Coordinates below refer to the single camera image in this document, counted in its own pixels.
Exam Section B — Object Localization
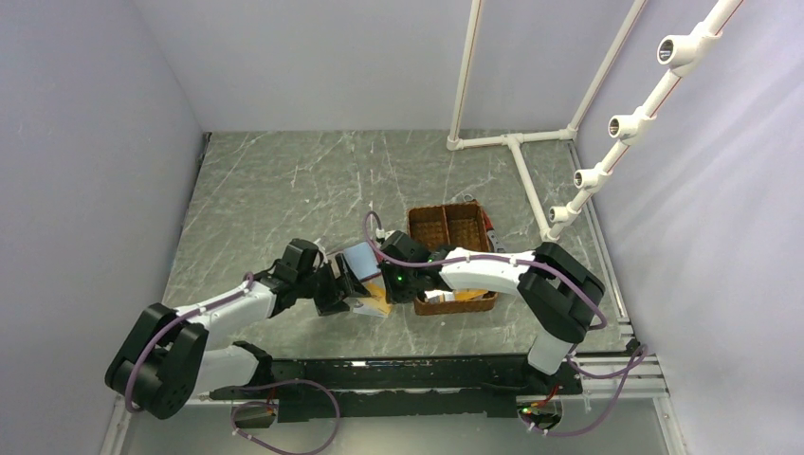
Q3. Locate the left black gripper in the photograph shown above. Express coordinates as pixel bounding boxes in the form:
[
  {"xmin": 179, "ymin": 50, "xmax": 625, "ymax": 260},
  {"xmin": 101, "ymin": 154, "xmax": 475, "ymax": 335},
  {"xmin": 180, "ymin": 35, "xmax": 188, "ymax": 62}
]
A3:
[{"xmin": 297, "ymin": 253, "xmax": 370, "ymax": 316}]

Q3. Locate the white card stack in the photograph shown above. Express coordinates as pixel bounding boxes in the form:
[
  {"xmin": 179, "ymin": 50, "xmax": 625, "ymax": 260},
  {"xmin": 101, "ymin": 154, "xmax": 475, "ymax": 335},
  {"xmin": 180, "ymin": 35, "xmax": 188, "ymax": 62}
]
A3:
[{"xmin": 424, "ymin": 289, "xmax": 486, "ymax": 304}]

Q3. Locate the red leather card holder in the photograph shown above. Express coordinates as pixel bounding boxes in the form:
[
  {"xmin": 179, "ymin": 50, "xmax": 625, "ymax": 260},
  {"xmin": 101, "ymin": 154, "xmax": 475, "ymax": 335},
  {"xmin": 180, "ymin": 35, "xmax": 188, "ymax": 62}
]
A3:
[{"xmin": 342, "ymin": 242, "xmax": 381, "ymax": 282}]

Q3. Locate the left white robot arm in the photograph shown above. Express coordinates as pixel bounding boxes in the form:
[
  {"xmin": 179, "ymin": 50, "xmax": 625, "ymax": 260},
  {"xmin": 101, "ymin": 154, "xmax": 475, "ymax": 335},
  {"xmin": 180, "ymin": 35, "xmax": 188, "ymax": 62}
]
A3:
[{"xmin": 104, "ymin": 239, "xmax": 378, "ymax": 420}]

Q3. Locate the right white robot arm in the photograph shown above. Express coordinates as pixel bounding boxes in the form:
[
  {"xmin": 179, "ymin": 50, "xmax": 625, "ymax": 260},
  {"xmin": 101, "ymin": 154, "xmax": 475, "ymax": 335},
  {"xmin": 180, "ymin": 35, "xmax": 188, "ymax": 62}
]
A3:
[{"xmin": 369, "ymin": 231, "xmax": 608, "ymax": 393}]

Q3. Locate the brown woven basket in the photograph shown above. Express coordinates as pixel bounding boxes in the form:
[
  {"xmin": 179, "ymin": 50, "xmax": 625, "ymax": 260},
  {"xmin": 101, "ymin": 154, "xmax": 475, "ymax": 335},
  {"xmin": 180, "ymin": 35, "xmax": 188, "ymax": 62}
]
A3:
[{"xmin": 407, "ymin": 199, "xmax": 498, "ymax": 316}]

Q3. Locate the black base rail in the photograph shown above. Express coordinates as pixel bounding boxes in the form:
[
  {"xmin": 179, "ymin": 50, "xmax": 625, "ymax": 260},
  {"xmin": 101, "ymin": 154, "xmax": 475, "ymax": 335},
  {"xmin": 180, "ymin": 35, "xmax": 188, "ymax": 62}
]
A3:
[{"xmin": 207, "ymin": 355, "xmax": 585, "ymax": 423}]

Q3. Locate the white pvc pipe frame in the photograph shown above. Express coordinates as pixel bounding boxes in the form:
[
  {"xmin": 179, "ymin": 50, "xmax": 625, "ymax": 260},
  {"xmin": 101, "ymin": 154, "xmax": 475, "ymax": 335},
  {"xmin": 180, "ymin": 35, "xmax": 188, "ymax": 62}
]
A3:
[{"xmin": 446, "ymin": 0, "xmax": 745, "ymax": 245}]

